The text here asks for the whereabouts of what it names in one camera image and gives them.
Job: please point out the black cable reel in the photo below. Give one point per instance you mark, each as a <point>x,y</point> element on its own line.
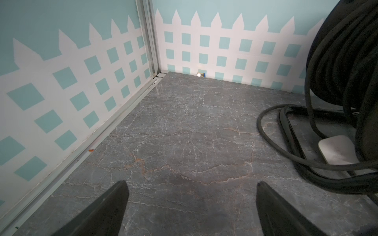
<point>341,82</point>

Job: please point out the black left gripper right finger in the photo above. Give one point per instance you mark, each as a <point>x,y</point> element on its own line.
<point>279,218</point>

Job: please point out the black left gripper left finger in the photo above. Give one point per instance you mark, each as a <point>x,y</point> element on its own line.
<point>103,217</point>

